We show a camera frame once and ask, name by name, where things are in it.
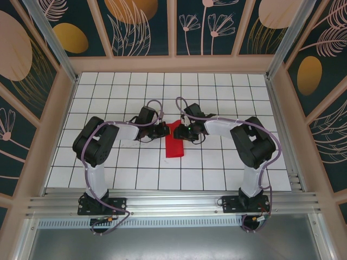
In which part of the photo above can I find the red cloth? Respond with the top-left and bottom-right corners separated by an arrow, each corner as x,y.
164,122 -> 185,159

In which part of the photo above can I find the white grid table mat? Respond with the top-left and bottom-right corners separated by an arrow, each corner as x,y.
44,71 -> 293,191

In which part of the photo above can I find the aluminium mounting rail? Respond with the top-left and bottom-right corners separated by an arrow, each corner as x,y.
25,189 -> 323,217

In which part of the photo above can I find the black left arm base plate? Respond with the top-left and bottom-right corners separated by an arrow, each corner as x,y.
77,197 -> 128,216

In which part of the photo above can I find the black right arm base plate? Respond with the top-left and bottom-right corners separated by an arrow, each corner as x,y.
221,195 -> 271,215

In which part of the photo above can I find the perforated metal cable tray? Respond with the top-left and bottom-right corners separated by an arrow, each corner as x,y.
37,218 -> 245,229

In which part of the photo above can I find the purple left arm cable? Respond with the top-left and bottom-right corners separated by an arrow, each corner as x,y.
81,100 -> 165,236

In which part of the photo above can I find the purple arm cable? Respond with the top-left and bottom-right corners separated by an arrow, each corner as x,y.
81,100 -> 165,236
175,96 -> 281,234

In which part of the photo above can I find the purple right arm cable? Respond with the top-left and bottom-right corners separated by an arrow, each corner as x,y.
175,96 -> 281,234

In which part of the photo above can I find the aluminium frame post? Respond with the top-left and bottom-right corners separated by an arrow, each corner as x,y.
23,0 -> 79,83
267,0 -> 317,79

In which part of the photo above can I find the aluminium side rail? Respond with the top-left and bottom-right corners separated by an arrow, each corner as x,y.
265,78 -> 307,193

